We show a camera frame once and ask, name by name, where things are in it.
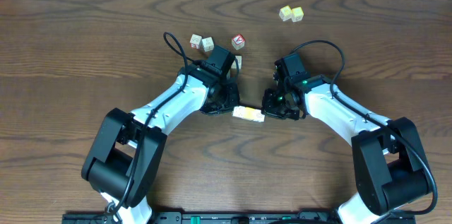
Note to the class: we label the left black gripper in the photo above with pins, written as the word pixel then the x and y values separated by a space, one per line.
pixel 224 109

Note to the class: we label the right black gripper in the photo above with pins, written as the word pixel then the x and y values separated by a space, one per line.
pixel 268 107

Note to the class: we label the plain white wooden block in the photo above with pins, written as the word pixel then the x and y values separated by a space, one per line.
pixel 238 112

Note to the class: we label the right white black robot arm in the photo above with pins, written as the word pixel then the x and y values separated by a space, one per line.
pixel 390 165

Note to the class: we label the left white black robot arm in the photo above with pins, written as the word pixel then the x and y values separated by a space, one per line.
pixel 123 160

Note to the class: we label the white block circle drawing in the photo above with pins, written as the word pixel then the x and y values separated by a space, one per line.
pixel 238 63

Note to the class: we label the white block beside red-sided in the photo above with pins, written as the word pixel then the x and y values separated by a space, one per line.
pixel 207 44

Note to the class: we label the red letter A block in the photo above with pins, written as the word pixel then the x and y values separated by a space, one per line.
pixel 238 41

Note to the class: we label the white block red side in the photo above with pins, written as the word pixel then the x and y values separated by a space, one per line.
pixel 196 41

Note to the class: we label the left yellow wooden block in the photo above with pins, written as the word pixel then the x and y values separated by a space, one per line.
pixel 285 13

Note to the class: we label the yellow wooden block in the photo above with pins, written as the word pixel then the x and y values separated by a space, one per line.
pixel 297 14
pixel 285 13

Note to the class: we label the right yellow wooden block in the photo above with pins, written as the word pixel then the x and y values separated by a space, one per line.
pixel 297 14

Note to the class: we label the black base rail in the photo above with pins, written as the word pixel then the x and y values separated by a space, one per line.
pixel 307 216

